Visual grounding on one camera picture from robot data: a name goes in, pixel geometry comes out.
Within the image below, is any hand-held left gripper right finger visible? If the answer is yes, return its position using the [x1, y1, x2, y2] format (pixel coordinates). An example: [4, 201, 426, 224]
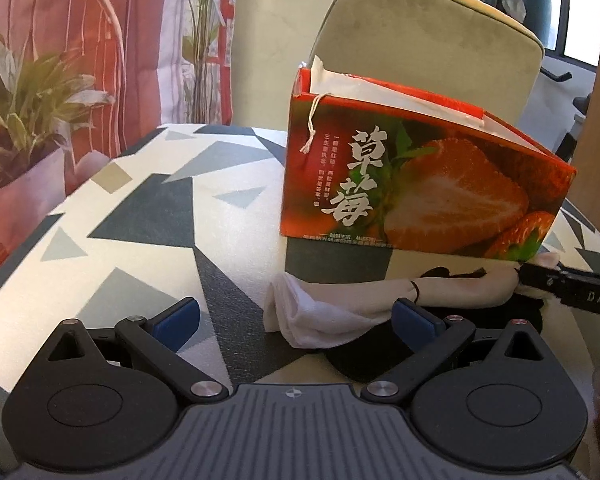
[361, 297, 547, 404]

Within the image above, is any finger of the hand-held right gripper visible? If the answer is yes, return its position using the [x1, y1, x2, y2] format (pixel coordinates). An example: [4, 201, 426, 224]
[516, 259, 600, 320]

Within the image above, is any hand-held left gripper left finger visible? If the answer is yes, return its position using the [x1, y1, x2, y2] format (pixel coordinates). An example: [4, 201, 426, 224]
[44, 297, 229, 404]

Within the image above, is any beige cloth pouch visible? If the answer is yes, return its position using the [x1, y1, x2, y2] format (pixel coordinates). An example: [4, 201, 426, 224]
[392, 252, 561, 312]

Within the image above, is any white cloth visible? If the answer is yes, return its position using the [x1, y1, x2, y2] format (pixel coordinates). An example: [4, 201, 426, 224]
[263, 271, 398, 350]

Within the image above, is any red strawberry print cardboard box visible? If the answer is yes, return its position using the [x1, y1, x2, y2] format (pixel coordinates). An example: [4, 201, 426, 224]
[279, 62, 579, 264]

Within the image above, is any white face mask packet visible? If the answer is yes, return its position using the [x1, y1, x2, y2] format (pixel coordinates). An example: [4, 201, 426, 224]
[300, 54, 488, 128]

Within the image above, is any black cloth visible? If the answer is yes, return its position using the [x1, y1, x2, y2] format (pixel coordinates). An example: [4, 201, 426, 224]
[324, 266, 547, 385]

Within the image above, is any black exercise bike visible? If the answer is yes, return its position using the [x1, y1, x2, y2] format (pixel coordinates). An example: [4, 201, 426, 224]
[539, 64, 593, 157]

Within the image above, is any beige upholstered armchair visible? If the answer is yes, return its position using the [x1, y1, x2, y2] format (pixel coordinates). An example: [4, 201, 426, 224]
[307, 0, 546, 153]

